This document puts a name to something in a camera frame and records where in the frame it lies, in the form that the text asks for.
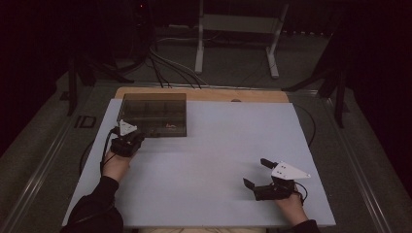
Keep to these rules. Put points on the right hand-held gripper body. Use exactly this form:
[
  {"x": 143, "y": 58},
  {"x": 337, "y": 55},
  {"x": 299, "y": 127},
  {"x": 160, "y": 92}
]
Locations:
[{"x": 273, "y": 191}]

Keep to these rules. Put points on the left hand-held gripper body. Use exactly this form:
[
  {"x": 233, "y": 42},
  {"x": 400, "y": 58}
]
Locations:
[{"x": 124, "y": 147}]

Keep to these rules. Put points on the dark transparent drawer box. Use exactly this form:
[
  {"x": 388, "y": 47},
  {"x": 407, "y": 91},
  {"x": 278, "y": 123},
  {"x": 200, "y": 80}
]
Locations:
[{"x": 154, "y": 111}]

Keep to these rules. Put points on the person's left hand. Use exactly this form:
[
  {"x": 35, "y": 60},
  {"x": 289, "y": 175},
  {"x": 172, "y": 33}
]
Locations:
[{"x": 115, "y": 168}]

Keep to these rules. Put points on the person's right hand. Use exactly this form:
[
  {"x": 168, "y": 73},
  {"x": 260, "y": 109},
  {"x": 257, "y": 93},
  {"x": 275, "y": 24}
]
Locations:
[{"x": 293, "y": 209}]

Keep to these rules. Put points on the white board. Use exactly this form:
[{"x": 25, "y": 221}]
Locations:
[{"x": 207, "y": 168}]

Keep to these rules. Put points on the black stand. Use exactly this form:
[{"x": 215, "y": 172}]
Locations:
[
  {"x": 339, "y": 97},
  {"x": 72, "y": 93}
]

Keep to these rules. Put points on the white metal stand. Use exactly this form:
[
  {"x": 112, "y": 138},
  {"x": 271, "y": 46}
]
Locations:
[{"x": 239, "y": 23}]

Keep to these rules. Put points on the metal floor rail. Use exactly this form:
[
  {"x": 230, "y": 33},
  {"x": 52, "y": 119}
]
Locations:
[
  {"x": 359, "y": 174},
  {"x": 42, "y": 174}
]

